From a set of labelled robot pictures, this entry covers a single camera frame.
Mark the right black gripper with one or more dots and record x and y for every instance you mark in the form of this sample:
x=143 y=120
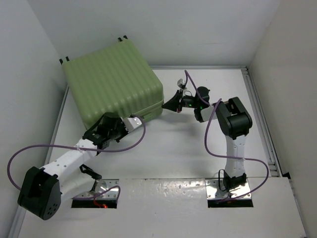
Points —
x=173 y=104

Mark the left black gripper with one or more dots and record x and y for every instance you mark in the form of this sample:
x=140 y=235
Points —
x=125 y=131

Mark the green suitcase blue lining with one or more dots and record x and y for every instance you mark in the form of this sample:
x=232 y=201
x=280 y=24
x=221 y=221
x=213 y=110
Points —
x=114 y=79

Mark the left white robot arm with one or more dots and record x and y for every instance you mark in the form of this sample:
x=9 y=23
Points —
x=44 y=189

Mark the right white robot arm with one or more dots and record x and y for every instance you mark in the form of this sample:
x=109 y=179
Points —
x=235 y=123

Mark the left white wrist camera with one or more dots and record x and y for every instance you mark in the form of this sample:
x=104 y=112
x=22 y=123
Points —
x=132 y=123

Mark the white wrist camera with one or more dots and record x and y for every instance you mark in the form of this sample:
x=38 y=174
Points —
x=132 y=123
x=182 y=84

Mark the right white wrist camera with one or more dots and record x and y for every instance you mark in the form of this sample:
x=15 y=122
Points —
x=182 y=84

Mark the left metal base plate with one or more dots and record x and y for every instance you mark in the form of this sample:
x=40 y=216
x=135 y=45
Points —
x=104 y=189

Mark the metal base plate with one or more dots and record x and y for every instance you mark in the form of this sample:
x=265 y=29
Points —
x=216 y=192
x=104 y=189

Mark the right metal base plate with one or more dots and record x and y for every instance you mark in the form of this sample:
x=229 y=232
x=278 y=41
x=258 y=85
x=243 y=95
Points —
x=216 y=192

